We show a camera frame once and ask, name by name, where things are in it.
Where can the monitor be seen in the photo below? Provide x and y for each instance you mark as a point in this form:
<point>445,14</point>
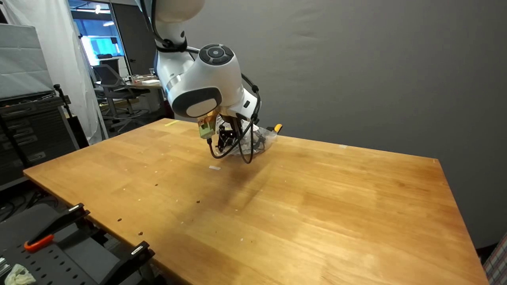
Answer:
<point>101,48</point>

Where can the stand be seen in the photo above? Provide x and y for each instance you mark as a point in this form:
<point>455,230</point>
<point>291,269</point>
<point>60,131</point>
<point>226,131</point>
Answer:
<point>63,101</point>

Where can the white curtain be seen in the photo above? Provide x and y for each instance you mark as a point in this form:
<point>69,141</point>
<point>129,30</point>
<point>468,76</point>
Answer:
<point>67,67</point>

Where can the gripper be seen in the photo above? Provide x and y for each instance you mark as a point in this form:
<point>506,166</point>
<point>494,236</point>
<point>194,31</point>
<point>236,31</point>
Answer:
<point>229,120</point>

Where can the black perforated workbench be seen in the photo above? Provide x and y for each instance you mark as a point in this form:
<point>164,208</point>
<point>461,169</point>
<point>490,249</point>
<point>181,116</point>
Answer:
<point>59,265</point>

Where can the plaid fabric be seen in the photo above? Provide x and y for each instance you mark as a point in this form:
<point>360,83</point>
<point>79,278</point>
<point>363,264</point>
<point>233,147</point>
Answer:
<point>497,263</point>

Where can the office chair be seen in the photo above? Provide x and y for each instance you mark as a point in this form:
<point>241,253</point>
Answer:
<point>113,87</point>

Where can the strip of yellow tape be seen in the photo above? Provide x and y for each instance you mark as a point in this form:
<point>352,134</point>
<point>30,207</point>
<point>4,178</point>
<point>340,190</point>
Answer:
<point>171,123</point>

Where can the grey padded panel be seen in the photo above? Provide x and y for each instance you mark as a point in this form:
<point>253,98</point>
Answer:
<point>21,59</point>

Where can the black clamp with orange trigger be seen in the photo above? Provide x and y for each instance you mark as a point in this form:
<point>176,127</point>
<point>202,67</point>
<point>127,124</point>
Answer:
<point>51,228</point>

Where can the crumpled white cloth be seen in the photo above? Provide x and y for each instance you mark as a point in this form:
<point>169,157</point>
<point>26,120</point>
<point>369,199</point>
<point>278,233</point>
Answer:
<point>18,276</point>

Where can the clear plastic bag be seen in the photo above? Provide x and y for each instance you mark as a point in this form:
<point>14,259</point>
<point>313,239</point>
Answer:
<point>264,139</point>

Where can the desk with clutter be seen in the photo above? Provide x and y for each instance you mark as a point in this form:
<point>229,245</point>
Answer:
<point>146,82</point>

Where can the strip of white tape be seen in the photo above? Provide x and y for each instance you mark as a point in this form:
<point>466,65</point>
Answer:
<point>214,168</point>

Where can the black tool cabinet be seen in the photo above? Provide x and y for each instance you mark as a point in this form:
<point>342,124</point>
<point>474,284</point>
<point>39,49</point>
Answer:
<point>31,130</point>

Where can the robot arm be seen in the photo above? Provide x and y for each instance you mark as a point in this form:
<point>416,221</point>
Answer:
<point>198,75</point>

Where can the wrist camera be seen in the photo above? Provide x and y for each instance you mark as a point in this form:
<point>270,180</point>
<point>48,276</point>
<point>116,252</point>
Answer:
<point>206,127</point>

